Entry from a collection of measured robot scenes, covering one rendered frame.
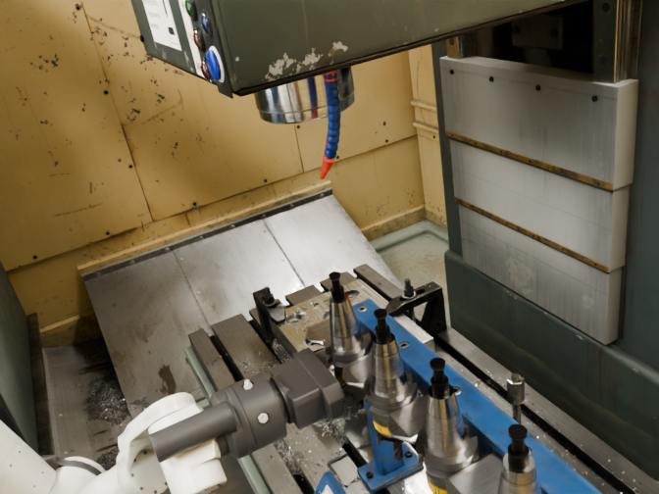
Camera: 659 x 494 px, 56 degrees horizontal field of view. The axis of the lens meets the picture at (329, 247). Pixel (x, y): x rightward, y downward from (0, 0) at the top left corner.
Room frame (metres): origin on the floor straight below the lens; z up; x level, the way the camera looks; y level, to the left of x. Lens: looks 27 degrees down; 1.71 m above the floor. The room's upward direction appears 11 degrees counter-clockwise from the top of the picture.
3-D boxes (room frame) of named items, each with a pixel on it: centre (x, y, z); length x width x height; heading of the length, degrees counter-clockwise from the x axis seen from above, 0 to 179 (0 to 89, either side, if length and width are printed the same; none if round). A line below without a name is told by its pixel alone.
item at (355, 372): (0.63, -0.02, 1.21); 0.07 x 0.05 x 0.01; 112
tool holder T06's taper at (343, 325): (0.68, 0.00, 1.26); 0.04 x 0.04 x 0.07
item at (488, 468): (0.42, -0.10, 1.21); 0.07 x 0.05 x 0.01; 112
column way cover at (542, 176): (1.16, -0.42, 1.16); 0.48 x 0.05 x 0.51; 22
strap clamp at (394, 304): (1.09, -0.15, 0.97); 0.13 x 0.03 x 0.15; 112
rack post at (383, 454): (0.75, -0.03, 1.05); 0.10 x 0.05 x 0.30; 112
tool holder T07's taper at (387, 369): (0.57, -0.04, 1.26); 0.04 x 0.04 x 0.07
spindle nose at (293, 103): (1.00, -0.01, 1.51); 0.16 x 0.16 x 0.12
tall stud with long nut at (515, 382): (0.77, -0.25, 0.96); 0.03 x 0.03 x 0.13
